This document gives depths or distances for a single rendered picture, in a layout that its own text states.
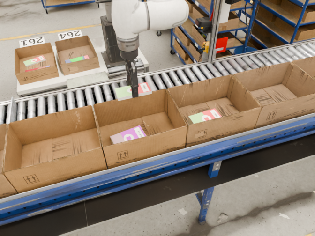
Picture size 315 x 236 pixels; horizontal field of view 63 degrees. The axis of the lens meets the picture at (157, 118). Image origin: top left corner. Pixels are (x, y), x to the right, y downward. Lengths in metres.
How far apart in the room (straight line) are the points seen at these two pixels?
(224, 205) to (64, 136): 1.34
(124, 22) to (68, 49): 1.50
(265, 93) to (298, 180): 1.02
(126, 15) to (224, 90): 0.82
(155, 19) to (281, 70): 0.99
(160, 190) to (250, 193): 1.01
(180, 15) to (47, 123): 0.82
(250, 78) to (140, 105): 0.67
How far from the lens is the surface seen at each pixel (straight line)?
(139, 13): 1.00
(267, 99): 1.69
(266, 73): 1.70
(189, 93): 1.47
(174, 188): 1.49
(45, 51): 2.45
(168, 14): 1.02
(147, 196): 1.47
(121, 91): 1.22
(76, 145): 1.38
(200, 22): 2.01
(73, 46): 2.45
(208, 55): 2.17
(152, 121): 1.43
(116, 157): 1.20
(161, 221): 2.08
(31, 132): 1.44
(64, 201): 1.34
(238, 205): 2.21
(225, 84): 1.56
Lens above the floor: 1.91
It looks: 45 degrees down
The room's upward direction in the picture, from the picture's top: 1 degrees counter-clockwise
